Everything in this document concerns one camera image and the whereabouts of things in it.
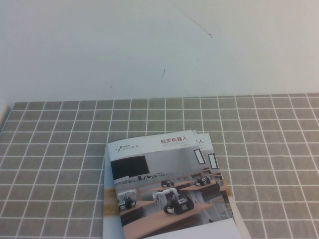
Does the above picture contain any AgileX robot brochure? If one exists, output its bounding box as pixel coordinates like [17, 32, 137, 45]
[193, 132, 235, 221]
[107, 129, 240, 239]

